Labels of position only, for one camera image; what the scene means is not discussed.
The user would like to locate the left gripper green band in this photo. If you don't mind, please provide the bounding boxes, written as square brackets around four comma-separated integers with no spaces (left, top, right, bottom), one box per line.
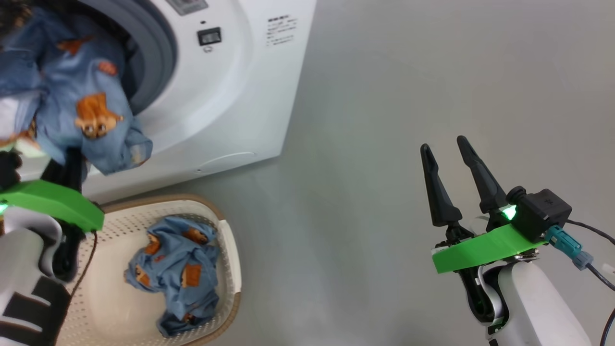
[0,147,105,233]

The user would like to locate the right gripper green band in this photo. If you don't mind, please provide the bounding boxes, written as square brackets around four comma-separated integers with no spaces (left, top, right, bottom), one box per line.
[420,136,548,274]

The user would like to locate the blue cartoon print garment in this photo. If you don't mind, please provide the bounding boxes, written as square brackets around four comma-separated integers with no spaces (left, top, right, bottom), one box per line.
[124,216,221,337]
[0,5,153,176]

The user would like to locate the grey rubber door gasket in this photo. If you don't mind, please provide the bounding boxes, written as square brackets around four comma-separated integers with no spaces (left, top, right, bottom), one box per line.
[82,0,178,116]

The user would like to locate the white front-load washing machine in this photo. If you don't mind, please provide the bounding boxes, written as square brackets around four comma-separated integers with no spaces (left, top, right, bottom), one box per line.
[0,0,318,202]

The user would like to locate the round white filter cover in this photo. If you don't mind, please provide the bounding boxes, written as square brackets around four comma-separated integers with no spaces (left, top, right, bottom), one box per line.
[195,152,258,173]

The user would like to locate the cream laundry basket brown rim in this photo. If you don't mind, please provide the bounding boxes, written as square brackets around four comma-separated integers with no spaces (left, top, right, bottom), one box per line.
[55,194,242,346]

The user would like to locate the grey warning sticker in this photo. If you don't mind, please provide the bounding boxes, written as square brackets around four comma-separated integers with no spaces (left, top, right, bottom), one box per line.
[166,0,209,16]

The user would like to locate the small printed text label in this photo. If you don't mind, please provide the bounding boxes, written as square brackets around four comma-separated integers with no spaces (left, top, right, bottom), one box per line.
[266,14,298,47]

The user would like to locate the right black cable teal connector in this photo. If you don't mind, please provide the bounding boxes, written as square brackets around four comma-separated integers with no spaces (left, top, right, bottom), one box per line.
[545,219,615,346]

